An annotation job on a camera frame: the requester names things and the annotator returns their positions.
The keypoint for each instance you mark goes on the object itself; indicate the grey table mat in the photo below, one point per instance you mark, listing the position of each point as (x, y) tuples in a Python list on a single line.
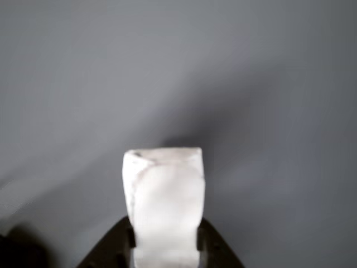
[(139, 69)]

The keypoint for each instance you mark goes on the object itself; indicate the white block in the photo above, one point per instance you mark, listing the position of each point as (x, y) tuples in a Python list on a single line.
[(167, 195)]

